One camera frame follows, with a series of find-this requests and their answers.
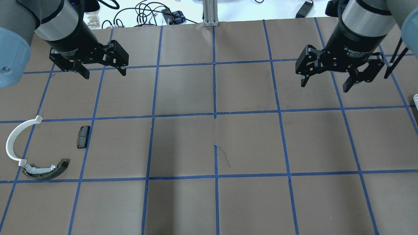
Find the white curved plastic bracket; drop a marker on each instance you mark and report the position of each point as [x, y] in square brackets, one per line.
[13, 136]

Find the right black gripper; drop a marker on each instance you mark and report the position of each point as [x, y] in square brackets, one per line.
[346, 42]

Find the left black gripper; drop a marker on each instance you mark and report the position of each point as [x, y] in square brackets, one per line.
[72, 38]

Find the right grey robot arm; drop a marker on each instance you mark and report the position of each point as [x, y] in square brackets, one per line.
[361, 27]

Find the black brake pad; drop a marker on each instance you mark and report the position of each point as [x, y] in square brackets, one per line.
[83, 136]

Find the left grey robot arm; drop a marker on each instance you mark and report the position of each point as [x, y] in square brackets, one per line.
[19, 20]

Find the black power adapter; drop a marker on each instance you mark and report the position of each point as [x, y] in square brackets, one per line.
[305, 9]

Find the aluminium frame post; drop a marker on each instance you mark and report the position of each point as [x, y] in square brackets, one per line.
[210, 13]

